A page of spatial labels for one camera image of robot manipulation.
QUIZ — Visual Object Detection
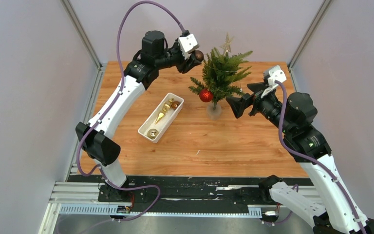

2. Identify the right aluminium frame post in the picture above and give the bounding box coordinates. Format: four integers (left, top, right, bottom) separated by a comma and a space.
288, 0, 333, 71

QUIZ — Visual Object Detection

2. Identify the dark brown ball ornament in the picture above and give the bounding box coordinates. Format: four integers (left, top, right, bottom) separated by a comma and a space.
194, 50, 204, 62

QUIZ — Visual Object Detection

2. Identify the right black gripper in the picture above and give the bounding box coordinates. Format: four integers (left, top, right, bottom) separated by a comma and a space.
225, 82, 292, 135

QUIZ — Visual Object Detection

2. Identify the aluminium frame post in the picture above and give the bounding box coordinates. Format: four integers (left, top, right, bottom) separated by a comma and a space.
60, 0, 103, 70
288, 0, 333, 71

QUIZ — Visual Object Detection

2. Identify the purple cable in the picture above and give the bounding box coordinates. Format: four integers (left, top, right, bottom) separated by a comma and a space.
275, 80, 368, 234
76, 0, 187, 223

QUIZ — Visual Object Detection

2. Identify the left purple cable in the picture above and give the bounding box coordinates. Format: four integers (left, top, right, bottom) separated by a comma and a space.
76, 0, 187, 223

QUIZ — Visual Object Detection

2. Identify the red glitter ball ornament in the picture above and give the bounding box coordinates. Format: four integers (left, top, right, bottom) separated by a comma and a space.
199, 88, 214, 103

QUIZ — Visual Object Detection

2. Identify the gold ball ornament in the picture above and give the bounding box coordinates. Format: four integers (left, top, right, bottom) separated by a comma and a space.
147, 128, 159, 140

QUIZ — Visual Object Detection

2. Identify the left aluminium frame post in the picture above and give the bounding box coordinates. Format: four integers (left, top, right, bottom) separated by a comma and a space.
60, 0, 103, 70

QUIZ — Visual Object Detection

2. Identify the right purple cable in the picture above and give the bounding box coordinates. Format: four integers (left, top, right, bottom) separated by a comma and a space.
275, 80, 368, 234

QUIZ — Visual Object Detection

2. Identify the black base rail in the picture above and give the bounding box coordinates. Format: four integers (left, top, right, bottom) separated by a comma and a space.
97, 175, 291, 214

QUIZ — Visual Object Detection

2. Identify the silver star ornament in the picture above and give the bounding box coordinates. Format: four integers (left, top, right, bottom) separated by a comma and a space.
220, 33, 234, 55

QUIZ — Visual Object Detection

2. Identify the bronze ball ornament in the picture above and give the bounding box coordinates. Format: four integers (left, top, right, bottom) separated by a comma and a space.
171, 101, 180, 110

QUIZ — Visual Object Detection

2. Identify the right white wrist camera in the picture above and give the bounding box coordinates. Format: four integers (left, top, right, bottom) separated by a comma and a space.
261, 65, 287, 98

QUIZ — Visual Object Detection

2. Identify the white slotted cable duct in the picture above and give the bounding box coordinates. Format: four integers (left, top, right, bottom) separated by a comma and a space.
59, 204, 262, 218

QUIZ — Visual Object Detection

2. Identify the white ornament tray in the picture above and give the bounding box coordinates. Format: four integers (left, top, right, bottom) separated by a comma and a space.
138, 93, 184, 143

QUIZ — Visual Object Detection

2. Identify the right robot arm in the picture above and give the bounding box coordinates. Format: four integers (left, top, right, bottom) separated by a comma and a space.
227, 82, 374, 234

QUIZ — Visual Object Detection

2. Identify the small green christmas tree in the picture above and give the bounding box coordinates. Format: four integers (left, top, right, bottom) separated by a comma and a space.
188, 47, 253, 120

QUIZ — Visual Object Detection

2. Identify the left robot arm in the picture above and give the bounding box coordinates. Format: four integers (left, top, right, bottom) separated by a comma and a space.
75, 30, 204, 202

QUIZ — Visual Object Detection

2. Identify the gold finial ornament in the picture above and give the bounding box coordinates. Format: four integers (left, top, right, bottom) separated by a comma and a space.
154, 98, 174, 124

